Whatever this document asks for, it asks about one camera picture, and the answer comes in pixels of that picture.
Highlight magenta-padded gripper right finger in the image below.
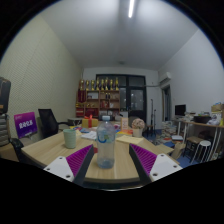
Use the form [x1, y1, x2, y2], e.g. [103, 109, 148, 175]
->
[128, 143, 184, 186]

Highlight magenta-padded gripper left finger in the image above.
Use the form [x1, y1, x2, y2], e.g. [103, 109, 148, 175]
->
[43, 144, 95, 186]

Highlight clear plastic water bottle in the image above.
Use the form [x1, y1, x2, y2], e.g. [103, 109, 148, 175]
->
[96, 115, 117, 170]

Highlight pale green ribbed cup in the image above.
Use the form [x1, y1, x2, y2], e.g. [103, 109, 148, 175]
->
[63, 128, 78, 150]

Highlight blue red picture book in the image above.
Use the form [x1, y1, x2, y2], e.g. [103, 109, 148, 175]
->
[69, 125, 91, 134]

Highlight potted pink flowers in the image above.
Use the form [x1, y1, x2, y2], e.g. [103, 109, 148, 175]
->
[131, 118, 146, 138]

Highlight book pile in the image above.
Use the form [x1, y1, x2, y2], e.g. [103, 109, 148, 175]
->
[159, 121, 184, 144]

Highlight yellow gift box red ribbon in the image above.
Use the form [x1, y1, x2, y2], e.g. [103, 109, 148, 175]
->
[81, 114, 100, 129]

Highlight orange standing card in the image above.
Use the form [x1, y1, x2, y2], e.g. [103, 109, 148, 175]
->
[120, 116, 130, 132]

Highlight black tripod stand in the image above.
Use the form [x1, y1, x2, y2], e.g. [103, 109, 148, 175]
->
[150, 99, 158, 134]

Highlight black mesh office chair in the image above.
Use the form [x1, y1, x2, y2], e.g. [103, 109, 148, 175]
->
[37, 108, 69, 139]

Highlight wooden stool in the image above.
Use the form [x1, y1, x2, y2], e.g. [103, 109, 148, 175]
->
[183, 135, 201, 158]

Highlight black computer monitor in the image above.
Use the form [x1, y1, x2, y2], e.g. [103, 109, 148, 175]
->
[174, 104, 187, 118]

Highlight white round stool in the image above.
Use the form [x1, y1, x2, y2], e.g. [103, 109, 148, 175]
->
[193, 140, 212, 163]

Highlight wooden shelf unit with trophies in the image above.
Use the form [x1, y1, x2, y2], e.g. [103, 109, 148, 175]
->
[75, 77, 121, 119]

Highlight black framed glass door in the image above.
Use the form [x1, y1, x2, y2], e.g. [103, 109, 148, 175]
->
[95, 73, 148, 123]

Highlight black chair armrest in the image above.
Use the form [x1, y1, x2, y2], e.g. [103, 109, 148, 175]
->
[9, 137, 26, 161]

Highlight purple sign board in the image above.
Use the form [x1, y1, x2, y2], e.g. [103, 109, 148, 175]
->
[13, 111, 38, 139]

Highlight wooden side desk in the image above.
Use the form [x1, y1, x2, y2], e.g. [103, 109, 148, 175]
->
[173, 118, 224, 161]

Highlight black bag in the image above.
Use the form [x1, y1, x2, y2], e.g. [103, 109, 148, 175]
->
[193, 114, 212, 125]

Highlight long ceiling light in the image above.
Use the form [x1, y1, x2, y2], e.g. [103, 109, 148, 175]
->
[128, 0, 136, 19]

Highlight white wall air conditioner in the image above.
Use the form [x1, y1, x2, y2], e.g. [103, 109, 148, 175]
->
[158, 71, 173, 85]

